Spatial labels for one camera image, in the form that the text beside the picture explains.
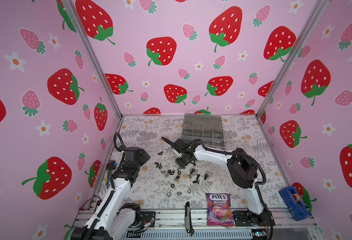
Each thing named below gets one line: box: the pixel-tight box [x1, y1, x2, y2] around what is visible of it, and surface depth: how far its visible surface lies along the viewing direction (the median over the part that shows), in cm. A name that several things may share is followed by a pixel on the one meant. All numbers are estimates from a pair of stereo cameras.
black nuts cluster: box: [164, 169, 182, 182], surface depth 92 cm
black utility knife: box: [184, 201, 195, 237], surface depth 75 cm
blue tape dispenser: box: [278, 186, 312, 221], surface depth 76 cm
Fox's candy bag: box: [205, 192, 235, 227], surface depth 76 cm
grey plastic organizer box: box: [181, 113, 225, 150], surface depth 117 cm
